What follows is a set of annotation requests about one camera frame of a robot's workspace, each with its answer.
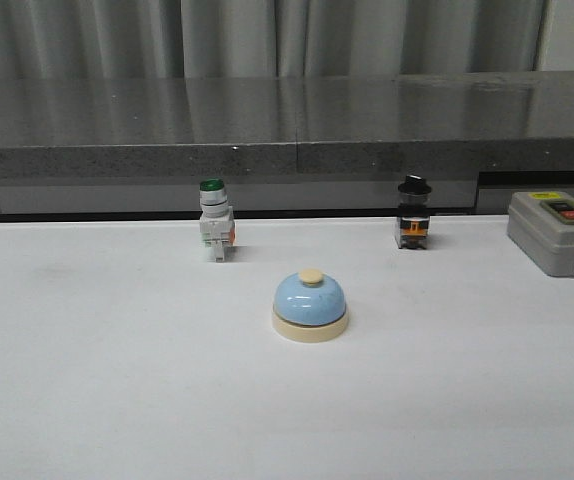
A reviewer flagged green pushbutton switch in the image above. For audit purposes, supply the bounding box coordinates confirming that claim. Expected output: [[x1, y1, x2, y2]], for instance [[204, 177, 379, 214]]
[[199, 178, 236, 261]]

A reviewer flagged grey on-off switch box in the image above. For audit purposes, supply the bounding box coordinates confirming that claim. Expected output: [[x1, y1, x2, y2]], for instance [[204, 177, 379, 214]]
[[507, 191, 574, 277]]

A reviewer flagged blue and cream call bell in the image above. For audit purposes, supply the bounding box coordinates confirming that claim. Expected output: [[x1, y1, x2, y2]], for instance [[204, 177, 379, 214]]
[[272, 268, 350, 343]]

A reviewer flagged grey curtain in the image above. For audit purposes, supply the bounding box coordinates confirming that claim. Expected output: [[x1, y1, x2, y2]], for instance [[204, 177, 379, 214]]
[[0, 1, 574, 79]]

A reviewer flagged black rotary selector switch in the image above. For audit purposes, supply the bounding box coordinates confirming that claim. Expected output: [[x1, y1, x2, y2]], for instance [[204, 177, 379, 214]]
[[395, 175, 432, 249]]

